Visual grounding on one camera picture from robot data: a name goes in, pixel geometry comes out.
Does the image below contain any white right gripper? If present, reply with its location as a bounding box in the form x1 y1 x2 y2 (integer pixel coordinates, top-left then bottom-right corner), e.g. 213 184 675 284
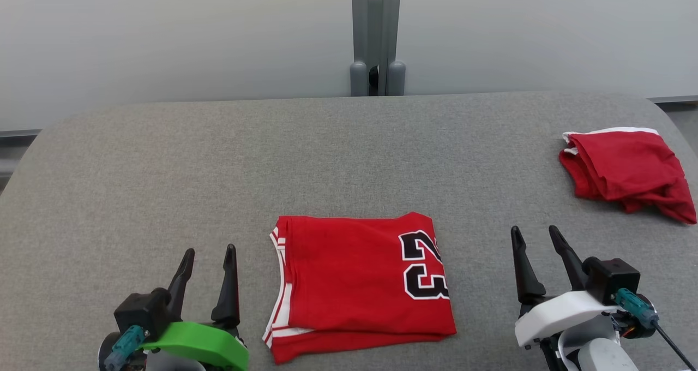
510 225 658 371

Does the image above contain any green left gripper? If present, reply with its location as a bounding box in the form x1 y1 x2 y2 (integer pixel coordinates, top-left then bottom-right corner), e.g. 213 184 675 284
98 244 250 371

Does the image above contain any red shorts white trim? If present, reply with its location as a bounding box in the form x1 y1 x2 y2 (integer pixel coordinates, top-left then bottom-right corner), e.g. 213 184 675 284
558 127 697 225

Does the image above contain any red jersey number 23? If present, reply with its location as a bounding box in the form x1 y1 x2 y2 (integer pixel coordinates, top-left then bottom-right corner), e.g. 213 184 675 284
263 212 458 365

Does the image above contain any grey fabric sofa seat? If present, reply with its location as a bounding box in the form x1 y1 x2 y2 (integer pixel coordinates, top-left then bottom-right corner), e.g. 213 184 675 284
0 91 698 371

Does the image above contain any grey metal partition post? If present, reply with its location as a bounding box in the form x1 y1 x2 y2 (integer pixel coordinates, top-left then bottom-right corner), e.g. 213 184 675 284
350 0 406 97

